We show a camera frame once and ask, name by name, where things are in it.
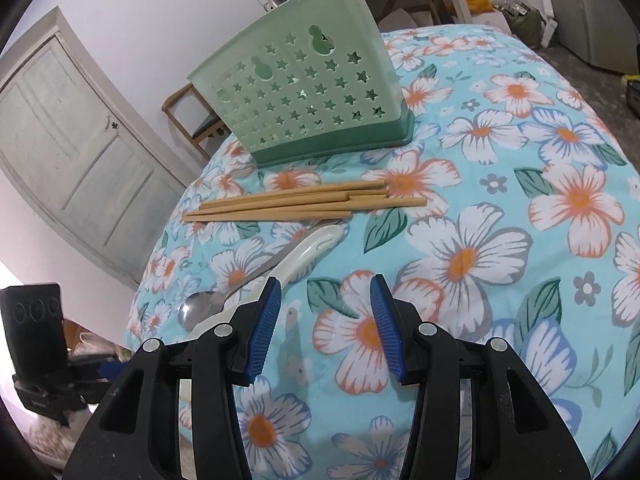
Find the green plastic utensil basket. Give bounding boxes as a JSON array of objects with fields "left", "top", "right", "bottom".
[{"left": 187, "top": 0, "right": 416, "bottom": 167}]

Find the floral tablecloth table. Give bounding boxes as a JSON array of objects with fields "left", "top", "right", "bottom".
[{"left": 127, "top": 25, "right": 640, "bottom": 480}]

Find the pile of wooden chopsticks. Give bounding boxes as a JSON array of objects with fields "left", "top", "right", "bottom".
[{"left": 181, "top": 179, "right": 428, "bottom": 224}]

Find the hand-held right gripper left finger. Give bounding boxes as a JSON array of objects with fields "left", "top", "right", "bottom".
[{"left": 62, "top": 275, "right": 284, "bottom": 480}]

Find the silver refrigerator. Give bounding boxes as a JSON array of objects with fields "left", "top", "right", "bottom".
[{"left": 555, "top": 0, "right": 640, "bottom": 73}]

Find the white ceramic spoon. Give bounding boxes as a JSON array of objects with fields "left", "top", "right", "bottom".
[{"left": 190, "top": 224, "right": 349, "bottom": 341}]

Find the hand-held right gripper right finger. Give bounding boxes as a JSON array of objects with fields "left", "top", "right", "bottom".
[{"left": 369, "top": 274, "right": 585, "bottom": 480}]

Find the dark green bag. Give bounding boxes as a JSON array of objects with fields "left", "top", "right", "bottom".
[{"left": 505, "top": 7, "right": 544, "bottom": 49}]

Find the pale panelled door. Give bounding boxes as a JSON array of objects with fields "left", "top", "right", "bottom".
[{"left": 0, "top": 7, "right": 201, "bottom": 286}]

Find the metal spoon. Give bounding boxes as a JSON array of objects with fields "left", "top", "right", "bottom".
[{"left": 176, "top": 252, "right": 291, "bottom": 332}]

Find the wooden chair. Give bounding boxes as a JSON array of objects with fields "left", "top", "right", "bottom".
[{"left": 161, "top": 82, "right": 231, "bottom": 161}]

